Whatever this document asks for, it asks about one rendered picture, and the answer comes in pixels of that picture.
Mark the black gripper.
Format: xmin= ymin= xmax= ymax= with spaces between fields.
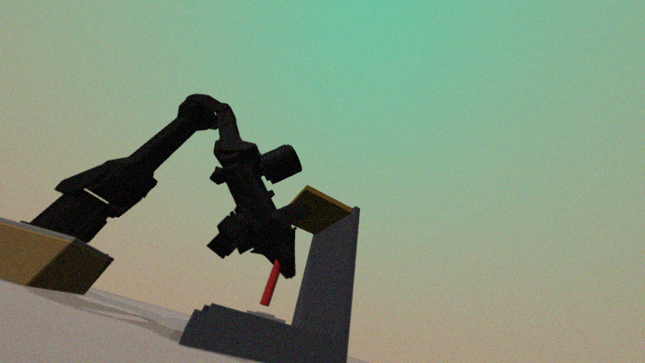
xmin=235 ymin=187 xmax=312 ymax=279

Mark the red peg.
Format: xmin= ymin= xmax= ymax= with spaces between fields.
xmin=260 ymin=260 xmax=281 ymax=306

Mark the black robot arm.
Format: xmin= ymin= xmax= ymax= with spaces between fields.
xmin=20 ymin=93 xmax=302 ymax=259

